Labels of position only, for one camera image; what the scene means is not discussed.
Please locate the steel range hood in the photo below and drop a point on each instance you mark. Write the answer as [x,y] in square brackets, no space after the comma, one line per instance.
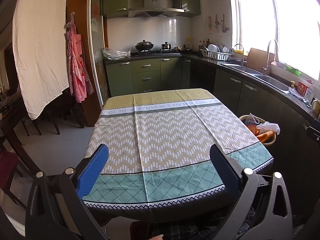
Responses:
[153,2]

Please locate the red checkered apron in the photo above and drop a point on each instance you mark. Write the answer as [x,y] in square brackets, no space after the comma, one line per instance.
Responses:
[77,67]

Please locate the hanging kitchen utensils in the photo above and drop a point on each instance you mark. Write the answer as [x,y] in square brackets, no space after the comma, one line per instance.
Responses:
[216,23]

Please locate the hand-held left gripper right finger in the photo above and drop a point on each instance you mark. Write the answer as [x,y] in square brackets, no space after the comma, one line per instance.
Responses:
[225,172]

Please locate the green drawer cabinet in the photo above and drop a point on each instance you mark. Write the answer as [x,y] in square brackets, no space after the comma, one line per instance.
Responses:
[146,77]

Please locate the kitchen window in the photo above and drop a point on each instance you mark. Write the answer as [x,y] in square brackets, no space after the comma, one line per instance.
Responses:
[287,30]

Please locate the dark wooden chair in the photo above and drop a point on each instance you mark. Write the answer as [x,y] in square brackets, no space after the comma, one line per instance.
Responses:
[10,120]

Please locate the gas stove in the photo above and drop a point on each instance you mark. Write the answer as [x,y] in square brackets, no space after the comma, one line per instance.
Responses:
[155,52]

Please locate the red packet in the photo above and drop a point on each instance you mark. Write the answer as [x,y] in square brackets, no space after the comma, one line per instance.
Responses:
[302,88]

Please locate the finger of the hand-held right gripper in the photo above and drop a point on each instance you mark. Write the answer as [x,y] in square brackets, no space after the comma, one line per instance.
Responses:
[314,132]

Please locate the patterned tablecloth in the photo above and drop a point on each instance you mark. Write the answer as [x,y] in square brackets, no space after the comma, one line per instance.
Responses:
[162,135]

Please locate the clear plastic bag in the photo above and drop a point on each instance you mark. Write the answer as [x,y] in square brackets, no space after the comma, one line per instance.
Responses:
[115,54]

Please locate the orange wrapper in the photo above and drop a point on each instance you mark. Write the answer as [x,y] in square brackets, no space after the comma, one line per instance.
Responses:
[266,136]

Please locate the steel double sink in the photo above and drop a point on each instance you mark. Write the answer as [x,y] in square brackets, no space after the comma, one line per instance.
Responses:
[275,81]

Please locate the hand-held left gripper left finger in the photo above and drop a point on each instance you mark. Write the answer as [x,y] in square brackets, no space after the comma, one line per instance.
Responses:
[92,172]

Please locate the dark wooden chairs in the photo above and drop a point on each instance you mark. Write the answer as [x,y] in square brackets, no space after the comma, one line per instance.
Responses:
[52,115]

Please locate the white hanging sheet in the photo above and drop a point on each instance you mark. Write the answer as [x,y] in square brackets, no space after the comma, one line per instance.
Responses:
[40,42]

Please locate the tall steel faucet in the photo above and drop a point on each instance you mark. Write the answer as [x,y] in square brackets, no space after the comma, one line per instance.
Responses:
[267,62]

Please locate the white plastic bag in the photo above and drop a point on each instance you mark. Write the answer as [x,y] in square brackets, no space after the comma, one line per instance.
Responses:
[271,127]

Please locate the green base cabinets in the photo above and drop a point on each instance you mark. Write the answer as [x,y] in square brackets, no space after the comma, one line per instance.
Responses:
[252,97]

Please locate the red chair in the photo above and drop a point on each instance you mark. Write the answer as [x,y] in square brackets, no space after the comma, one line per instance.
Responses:
[8,170]

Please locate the black frying pan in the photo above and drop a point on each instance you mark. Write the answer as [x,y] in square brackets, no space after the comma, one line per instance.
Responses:
[185,48]

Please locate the small steel faucet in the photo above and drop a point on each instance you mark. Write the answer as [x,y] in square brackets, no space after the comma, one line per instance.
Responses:
[242,55]

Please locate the person's left hand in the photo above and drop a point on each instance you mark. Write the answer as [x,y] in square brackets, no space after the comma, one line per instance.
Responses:
[156,237]

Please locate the group of condiment bottles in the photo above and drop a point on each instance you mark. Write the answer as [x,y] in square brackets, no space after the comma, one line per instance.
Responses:
[203,45]

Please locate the dark kitchen countertop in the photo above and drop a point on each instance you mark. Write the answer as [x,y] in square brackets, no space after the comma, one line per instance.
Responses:
[297,103]

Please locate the white dish rack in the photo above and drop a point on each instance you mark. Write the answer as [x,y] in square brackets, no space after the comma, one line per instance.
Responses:
[217,55]

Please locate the glass sliding door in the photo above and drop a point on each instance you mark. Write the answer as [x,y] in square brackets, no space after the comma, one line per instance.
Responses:
[96,42]

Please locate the black wok with lid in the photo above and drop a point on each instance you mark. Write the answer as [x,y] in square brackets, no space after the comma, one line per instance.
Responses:
[144,46]

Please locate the green plastic container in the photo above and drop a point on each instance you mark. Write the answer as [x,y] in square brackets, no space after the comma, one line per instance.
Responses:
[292,70]

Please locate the yellow trash bin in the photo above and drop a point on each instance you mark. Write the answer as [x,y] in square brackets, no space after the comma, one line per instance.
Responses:
[271,143]

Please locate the person's plaid clothing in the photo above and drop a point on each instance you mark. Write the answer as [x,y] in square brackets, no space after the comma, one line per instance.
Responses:
[200,231]

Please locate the wooden cutting board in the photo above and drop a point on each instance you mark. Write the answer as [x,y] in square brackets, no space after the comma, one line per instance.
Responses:
[255,58]

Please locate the yellow kettle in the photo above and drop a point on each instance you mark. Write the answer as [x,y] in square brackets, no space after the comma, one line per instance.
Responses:
[316,107]

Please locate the small steel pot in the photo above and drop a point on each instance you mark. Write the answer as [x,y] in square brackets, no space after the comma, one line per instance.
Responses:
[166,46]

